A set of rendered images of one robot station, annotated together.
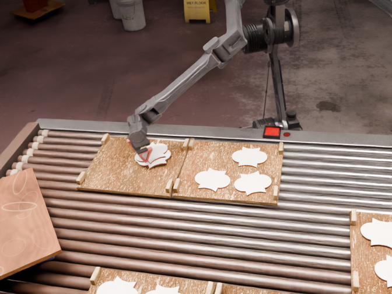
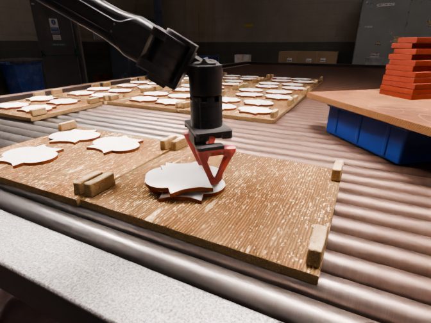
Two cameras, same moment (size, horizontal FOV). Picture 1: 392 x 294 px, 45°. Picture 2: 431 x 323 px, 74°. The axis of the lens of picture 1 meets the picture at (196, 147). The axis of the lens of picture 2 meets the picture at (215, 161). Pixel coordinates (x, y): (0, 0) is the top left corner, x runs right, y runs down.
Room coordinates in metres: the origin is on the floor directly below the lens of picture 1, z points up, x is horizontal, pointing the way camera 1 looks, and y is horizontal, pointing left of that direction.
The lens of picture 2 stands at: (2.09, 0.32, 1.19)
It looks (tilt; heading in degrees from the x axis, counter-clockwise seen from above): 22 degrees down; 188
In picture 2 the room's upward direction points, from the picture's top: straight up
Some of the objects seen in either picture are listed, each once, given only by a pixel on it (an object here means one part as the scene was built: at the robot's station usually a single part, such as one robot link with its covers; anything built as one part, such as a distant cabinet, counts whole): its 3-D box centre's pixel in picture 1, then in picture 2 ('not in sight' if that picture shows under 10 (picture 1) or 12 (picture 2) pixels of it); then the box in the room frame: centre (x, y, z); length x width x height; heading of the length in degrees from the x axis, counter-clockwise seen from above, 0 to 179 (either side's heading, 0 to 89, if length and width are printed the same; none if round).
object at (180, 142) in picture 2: (169, 185); (179, 143); (1.39, 0.13, 0.95); 0.06 x 0.02 x 0.03; 161
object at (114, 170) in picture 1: (136, 164); (224, 186); (1.58, 0.27, 0.93); 0.41 x 0.35 x 0.02; 71
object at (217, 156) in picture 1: (230, 170); (76, 154); (1.45, -0.13, 0.93); 0.41 x 0.35 x 0.02; 73
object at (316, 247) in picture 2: (105, 139); (317, 244); (1.77, 0.41, 0.95); 0.06 x 0.02 x 0.03; 161
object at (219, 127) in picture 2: (137, 135); (206, 115); (1.59, 0.23, 1.07); 0.10 x 0.07 x 0.07; 25
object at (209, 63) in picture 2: (135, 124); (205, 79); (1.58, 0.23, 1.14); 0.07 x 0.06 x 0.07; 5
